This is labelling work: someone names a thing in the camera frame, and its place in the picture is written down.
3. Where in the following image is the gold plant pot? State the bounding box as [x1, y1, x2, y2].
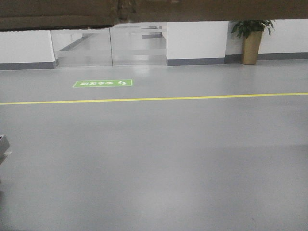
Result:
[241, 31, 263, 65]

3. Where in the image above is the brown cardboard carton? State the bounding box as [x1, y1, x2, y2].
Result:
[0, 0, 308, 31]

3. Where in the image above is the glass door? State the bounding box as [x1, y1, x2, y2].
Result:
[51, 22, 167, 67]

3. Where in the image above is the grey machine edge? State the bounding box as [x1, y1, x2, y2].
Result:
[0, 135, 11, 164]

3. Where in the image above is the green floor sign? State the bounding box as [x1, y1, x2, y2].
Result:
[73, 79, 133, 88]

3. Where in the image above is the green potted plant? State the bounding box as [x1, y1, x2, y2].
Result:
[231, 19, 275, 38]

